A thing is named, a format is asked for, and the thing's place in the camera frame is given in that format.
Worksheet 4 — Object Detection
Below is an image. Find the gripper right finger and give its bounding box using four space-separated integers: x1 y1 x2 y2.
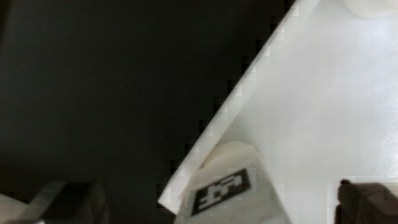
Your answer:
334 179 398 224

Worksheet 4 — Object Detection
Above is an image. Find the white square tabletop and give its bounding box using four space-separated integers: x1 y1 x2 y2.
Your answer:
158 0 398 224

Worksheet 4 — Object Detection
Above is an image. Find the white U-shaped fence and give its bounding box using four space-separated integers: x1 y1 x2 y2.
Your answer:
0 194 42 224

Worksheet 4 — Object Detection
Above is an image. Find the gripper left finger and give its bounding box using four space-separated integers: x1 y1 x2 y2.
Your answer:
10 181 110 224

